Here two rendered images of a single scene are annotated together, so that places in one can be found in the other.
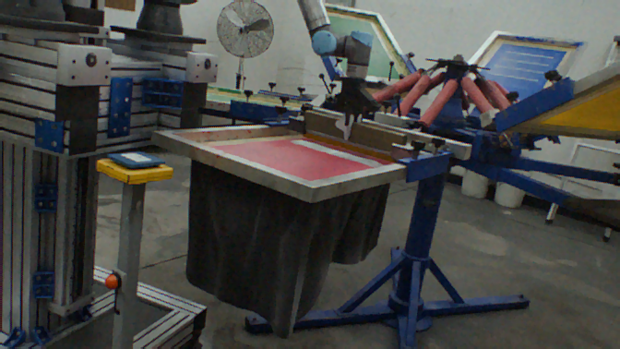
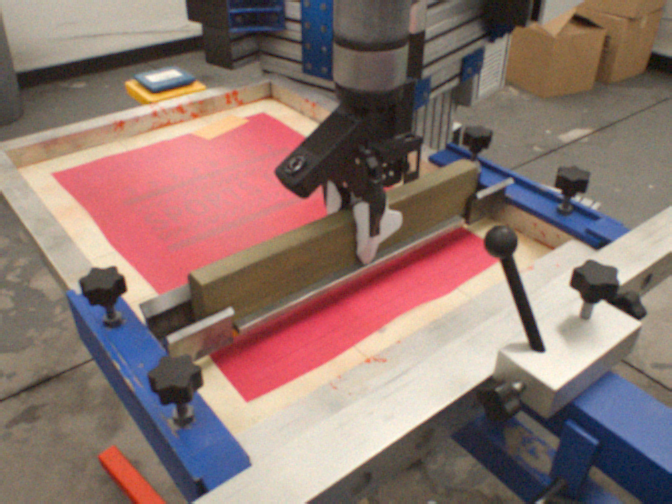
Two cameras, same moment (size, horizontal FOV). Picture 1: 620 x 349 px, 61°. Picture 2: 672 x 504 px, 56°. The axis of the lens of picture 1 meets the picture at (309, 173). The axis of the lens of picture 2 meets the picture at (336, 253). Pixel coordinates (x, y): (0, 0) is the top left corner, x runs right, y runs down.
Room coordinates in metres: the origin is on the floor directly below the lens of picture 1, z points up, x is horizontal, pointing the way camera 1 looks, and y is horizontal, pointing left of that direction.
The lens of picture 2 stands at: (1.97, -0.72, 1.44)
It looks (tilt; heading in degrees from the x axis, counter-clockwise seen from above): 36 degrees down; 107
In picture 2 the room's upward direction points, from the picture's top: straight up
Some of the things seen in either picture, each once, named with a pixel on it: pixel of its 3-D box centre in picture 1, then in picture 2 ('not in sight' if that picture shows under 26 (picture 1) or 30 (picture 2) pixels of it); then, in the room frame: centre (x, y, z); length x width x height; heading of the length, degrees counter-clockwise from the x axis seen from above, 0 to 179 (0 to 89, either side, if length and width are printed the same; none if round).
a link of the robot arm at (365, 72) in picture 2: (355, 71); (368, 62); (1.81, -0.10, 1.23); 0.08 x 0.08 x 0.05
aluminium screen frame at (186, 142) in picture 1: (312, 150); (258, 201); (1.63, 0.00, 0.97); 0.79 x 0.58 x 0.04; 145
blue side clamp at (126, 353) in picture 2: (423, 164); (150, 384); (1.67, -0.36, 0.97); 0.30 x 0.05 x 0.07; 145
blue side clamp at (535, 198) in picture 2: (291, 127); (512, 204); (1.98, 0.09, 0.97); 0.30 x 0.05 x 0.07; 145
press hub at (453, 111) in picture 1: (429, 193); not in sight; (2.49, -0.60, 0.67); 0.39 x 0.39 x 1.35
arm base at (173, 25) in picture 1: (160, 17); not in sight; (1.78, 0.56, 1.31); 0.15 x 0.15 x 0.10
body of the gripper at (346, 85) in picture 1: (351, 95); (372, 135); (1.82, -0.10, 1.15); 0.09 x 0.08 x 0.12; 55
